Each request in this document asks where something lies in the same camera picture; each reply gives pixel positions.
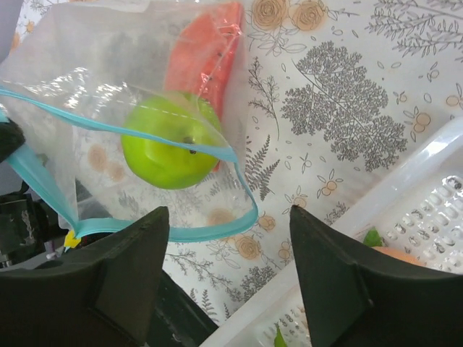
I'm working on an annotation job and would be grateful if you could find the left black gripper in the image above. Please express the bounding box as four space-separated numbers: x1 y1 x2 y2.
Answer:
0 121 109 270

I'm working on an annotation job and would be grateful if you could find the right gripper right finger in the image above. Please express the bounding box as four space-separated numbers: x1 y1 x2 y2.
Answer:
289 205 462 346

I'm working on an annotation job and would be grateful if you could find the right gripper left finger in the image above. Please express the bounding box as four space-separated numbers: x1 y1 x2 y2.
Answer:
1 207 169 346

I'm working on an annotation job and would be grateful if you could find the clear zip top bag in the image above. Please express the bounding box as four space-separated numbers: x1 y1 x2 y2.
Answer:
1 1 258 242

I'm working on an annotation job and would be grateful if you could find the green apple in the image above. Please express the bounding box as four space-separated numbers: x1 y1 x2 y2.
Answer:
121 92 223 189

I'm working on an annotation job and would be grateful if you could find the watermelon slice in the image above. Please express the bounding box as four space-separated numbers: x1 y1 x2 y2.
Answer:
163 1 244 173

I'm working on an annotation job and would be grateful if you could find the orange tangerine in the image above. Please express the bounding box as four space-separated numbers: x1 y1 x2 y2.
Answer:
373 246 425 267

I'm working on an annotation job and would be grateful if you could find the white plastic basket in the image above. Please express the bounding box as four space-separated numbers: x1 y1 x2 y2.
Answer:
205 118 462 346

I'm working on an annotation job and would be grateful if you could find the floral table mat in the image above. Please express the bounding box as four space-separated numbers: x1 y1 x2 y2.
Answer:
164 1 462 323

